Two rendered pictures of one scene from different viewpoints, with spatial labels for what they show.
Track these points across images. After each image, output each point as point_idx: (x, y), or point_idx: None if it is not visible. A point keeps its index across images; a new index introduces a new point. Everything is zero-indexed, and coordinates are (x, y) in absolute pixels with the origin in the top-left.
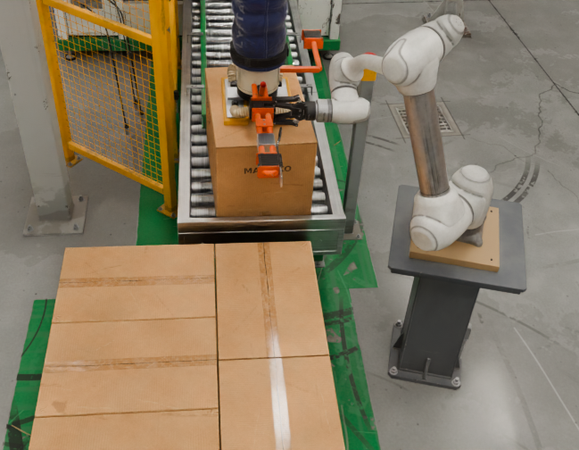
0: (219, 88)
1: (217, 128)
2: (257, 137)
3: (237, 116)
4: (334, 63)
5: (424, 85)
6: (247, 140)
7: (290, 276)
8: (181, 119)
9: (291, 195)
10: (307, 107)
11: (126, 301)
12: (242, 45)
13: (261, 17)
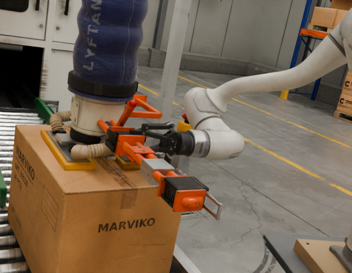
0: (40, 140)
1: (57, 173)
2: (144, 164)
3: (87, 155)
4: (194, 96)
5: None
6: (104, 184)
7: None
8: None
9: (149, 260)
10: (181, 136)
11: None
12: (92, 66)
13: (122, 28)
